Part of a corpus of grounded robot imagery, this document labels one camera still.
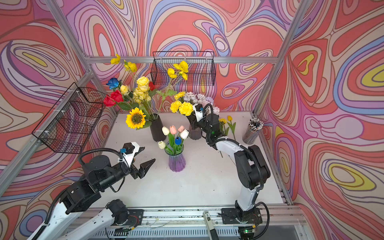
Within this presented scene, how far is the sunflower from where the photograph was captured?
663 mm

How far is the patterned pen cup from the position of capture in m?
0.90

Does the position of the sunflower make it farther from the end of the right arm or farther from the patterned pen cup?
the patterned pen cup

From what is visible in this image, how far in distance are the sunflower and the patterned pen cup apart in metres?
0.64
